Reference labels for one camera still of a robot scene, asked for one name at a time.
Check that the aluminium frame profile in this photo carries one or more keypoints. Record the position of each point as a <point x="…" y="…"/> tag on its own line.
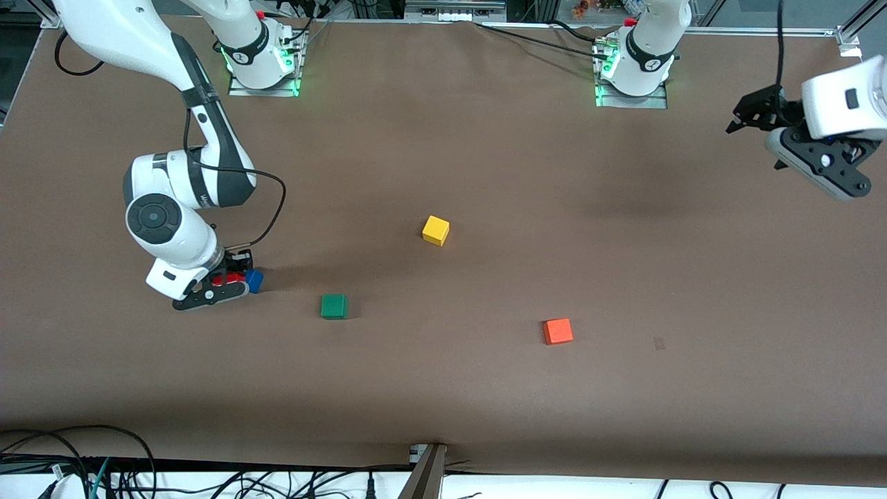
<point x="856" y="31"/>

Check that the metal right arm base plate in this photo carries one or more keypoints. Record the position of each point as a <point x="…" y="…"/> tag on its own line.
<point x="239" y="90"/>

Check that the white power strip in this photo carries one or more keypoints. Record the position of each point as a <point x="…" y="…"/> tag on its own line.
<point x="454" y="10"/>

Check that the green wooden block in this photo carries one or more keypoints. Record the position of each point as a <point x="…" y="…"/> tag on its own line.
<point x="334" y="306"/>

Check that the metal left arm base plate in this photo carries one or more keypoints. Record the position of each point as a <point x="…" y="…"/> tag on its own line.
<point x="627" y="102"/>

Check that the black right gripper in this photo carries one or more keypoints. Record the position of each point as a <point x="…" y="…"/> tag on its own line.
<point x="238" y="263"/>

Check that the blue wooden block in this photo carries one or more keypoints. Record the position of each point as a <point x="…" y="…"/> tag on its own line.
<point x="255" y="281"/>

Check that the yellow wooden block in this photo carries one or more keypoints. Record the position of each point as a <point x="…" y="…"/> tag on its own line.
<point x="436" y="230"/>

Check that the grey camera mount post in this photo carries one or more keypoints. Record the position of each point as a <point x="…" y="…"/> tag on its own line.
<point x="424" y="475"/>

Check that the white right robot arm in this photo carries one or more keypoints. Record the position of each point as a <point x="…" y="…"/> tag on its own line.
<point x="177" y="208"/>

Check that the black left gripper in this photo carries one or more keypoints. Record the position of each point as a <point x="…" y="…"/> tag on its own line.
<point x="770" y="109"/>

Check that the orange wooden block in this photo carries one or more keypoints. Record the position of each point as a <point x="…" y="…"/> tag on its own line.
<point x="558" y="331"/>

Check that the red wooden block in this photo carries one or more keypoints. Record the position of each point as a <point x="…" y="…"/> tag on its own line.
<point x="223" y="280"/>

